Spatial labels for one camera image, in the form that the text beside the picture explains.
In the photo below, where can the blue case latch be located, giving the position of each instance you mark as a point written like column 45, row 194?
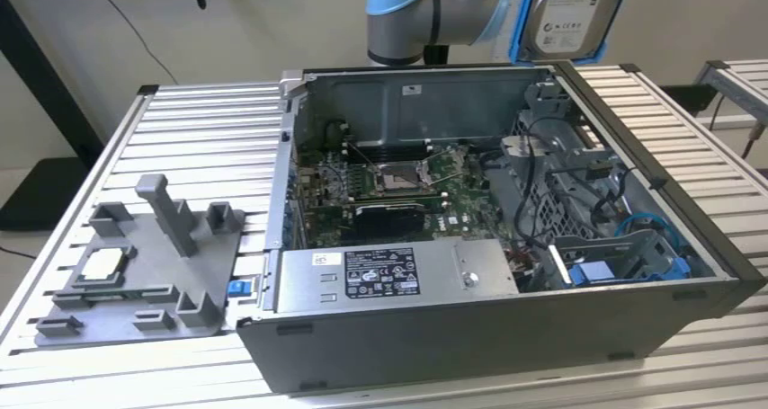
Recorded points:
column 240, row 288

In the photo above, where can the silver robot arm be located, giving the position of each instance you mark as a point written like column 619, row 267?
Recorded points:
column 420, row 18

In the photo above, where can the silver CPU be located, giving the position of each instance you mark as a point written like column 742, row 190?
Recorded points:
column 105, row 265

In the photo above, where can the blue carrier in bay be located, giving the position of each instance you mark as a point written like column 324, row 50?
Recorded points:
column 591, row 274

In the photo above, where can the black open PC case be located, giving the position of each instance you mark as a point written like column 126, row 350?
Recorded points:
column 420, row 350

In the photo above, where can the black RAM slot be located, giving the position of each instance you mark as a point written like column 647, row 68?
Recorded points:
column 387, row 149
column 399, row 203
column 387, row 141
column 399, row 196

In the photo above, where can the silver power supply unit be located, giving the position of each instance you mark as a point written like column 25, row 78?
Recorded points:
column 432, row 269

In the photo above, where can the green motherboard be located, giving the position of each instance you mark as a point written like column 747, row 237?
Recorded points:
column 463, row 202

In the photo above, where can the metal slat side table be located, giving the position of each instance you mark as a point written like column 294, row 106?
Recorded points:
column 745, row 78

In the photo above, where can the hard disk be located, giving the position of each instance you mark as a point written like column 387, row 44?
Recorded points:
column 564, row 27

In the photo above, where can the thin metal locking lever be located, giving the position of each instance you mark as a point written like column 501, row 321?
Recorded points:
column 364, row 154

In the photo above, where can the grey parts rack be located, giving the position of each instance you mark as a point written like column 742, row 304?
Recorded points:
column 157, row 265

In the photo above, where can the grey metal drive cage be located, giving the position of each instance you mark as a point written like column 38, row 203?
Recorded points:
column 576, row 139

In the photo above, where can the CPU socket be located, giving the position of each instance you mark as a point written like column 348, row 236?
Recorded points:
column 396, row 180

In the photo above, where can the black slanted post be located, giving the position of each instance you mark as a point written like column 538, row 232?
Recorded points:
column 49, row 81

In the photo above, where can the black floor plate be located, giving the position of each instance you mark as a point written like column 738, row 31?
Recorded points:
column 42, row 198

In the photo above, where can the grey metal disk bay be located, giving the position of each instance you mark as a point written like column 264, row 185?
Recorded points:
column 630, row 251

